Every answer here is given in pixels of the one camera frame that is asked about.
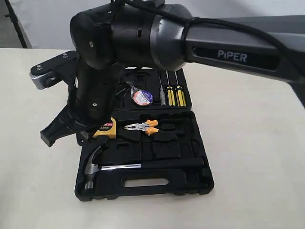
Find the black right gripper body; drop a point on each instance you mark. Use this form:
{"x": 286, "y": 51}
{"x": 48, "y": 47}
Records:
{"x": 94, "y": 99}

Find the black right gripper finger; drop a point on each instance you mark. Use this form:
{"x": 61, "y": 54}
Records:
{"x": 63, "y": 125}

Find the steel claw hammer black grip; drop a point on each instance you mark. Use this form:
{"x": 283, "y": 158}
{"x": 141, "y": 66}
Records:
{"x": 91, "y": 168}

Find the black electrical tape roll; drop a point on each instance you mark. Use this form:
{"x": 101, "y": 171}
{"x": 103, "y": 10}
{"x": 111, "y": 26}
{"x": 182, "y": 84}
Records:
{"x": 138, "y": 96}

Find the black plastic tool case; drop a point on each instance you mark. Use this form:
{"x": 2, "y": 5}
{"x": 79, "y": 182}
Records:
{"x": 178, "y": 138}

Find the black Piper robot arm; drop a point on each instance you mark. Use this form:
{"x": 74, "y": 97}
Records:
{"x": 135, "y": 33}

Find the yellow tape measure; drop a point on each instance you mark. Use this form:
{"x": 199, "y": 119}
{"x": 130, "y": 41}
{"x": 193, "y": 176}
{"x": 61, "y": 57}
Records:
{"x": 108, "y": 129}

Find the yellow black screwdriver left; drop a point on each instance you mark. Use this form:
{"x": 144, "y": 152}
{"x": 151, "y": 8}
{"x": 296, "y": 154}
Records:
{"x": 171, "y": 99}

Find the yellow black screwdriver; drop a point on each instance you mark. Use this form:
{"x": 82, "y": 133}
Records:
{"x": 179, "y": 93}
{"x": 171, "y": 99}

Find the yellow black screwdriver right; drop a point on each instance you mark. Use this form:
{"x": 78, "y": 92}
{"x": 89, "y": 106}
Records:
{"x": 179, "y": 93}

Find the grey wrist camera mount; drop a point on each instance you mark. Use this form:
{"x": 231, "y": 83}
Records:
{"x": 52, "y": 71}

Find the pliers with orange handles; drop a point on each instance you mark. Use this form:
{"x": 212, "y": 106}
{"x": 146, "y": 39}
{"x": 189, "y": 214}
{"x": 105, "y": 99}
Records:
{"x": 149, "y": 127}

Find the clear handle tester screwdriver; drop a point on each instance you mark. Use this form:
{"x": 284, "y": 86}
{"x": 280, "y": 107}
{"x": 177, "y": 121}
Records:
{"x": 162, "y": 94}

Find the black metal stand post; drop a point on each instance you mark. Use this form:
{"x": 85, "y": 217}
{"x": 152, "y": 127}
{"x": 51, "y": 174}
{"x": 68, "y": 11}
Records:
{"x": 14, "y": 20}

